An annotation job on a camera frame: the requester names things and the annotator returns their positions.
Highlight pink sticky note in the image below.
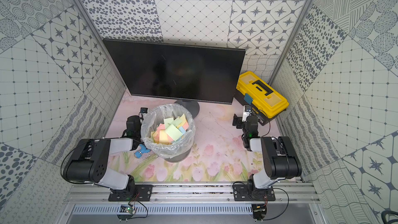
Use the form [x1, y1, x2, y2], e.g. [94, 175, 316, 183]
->
[157, 124, 165, 131]

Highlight pale green sticky note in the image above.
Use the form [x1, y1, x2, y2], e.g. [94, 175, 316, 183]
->
[165, 124, 183, 141]

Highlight pale yellow sticky note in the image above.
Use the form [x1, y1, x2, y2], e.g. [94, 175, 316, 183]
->
[179, 114, 187, 125]

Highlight light blue sticky note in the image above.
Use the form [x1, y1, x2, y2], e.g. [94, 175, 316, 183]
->
[178, 127, 186, 134]

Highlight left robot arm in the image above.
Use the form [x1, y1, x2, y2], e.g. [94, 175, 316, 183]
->
[60, 114, 144, 194]

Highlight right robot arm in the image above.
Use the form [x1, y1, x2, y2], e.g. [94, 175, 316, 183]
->
[232, 115, 302, 194]

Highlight green note in bin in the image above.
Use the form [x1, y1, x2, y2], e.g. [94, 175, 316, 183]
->
[164, 117, 174, 129]

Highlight yellow note in bin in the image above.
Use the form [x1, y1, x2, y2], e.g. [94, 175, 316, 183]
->
[159, 130, 173, 144]

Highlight round grey monitor base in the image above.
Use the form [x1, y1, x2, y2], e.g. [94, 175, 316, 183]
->
[175, 100, 200, 119]

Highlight black flat monitor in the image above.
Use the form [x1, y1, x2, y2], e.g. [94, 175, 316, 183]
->
[103, 38, 246, 104]

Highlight clear plastic bin liner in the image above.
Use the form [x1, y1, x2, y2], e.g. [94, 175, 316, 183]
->
[141, 104, 196, 162]

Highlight blue plastic tool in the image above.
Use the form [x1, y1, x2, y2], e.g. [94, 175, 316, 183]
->
[134, 144, 151, 159]

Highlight yellow black toolbox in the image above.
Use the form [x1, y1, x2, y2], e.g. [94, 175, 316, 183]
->
[234, 71, 289, 126]

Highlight grey mesh waste bin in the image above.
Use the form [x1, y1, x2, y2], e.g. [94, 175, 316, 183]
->
[141, 104, 197, 163]

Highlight right circuit board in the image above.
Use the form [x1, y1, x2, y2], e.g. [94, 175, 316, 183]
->
[251, 204, 267, 221]

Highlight circuit board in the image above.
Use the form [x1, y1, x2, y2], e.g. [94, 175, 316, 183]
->
[117, 204, 136, 222]
[251, 204, 267, 221]

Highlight left circuit board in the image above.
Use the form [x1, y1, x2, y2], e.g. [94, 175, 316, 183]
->
[117, 204, 136, 222]

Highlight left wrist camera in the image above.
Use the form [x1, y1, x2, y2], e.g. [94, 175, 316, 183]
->
[140, 107, 148, 115]

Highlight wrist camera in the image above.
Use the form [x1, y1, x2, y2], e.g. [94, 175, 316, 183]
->
[140, 107, 148, 115]
[242, 105, 252, 122]

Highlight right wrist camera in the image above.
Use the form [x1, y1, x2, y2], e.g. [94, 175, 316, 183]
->
[242, 105, 252, 122]

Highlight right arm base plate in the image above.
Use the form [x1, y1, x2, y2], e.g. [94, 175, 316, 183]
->
[232, 182, 276, 202]

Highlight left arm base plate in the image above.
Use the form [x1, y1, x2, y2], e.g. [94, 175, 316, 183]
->
[108, 185, 153, 202]

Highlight aluminium mounting rail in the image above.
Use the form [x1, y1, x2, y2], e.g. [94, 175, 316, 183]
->
[64, 181, 320, 204]

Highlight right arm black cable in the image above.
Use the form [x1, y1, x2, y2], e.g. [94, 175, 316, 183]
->
[231, 181, 290, 222]

